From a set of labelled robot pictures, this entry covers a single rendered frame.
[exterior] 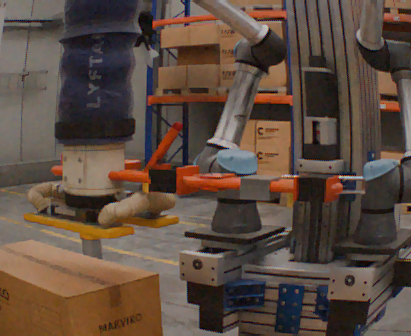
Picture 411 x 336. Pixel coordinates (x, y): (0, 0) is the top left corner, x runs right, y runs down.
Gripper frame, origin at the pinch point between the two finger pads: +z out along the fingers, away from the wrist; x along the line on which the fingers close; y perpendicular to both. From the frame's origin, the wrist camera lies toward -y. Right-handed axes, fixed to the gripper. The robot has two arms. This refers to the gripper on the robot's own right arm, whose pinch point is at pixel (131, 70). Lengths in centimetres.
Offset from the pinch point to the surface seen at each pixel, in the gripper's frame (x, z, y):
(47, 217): -8, 39, -44
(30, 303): -4, 64, -52
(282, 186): -67, 28, -29
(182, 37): 501, -110, 676
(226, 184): -54, 28, -30
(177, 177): -43, 27, -32
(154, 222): -30, 39, -24
